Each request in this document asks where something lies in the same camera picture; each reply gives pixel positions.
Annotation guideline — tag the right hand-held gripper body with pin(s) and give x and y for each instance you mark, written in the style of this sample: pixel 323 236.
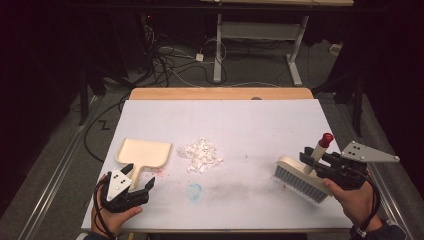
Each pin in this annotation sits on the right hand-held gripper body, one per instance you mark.
pixel 348 170

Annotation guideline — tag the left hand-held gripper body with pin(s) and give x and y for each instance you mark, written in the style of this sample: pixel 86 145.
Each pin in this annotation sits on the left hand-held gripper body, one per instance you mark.
pixel 124 196

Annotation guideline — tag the cream dustpan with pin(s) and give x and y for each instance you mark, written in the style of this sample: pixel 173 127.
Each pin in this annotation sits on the cream dustpan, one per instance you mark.
pixel 143 155

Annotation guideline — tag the person's left hand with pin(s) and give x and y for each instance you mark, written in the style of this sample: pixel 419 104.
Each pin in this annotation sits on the person's left hand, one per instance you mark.
pixel 115 218

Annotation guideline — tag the person's right hand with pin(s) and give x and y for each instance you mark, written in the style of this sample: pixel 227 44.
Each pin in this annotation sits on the person's right hand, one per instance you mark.
pixel 355 203

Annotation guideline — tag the pile of white paper scraps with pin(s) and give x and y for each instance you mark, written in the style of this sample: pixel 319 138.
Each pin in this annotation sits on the pile of white paper scraps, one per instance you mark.
pixel 200 156

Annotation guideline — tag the black stand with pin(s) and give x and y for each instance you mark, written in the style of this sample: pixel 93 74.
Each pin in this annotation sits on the black stand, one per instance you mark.
pixel 357 100
pixel 83 100

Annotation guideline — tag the white table mat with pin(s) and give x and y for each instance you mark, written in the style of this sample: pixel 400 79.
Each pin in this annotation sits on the white table mat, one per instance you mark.
pixel 233 130

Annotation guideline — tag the white power adapter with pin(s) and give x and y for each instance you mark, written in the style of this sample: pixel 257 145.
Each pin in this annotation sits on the white power adapter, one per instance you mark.
pixel 199 57

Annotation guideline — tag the white desk frame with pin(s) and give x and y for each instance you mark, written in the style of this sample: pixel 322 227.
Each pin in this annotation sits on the white desk frame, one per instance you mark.
pixel 260 31

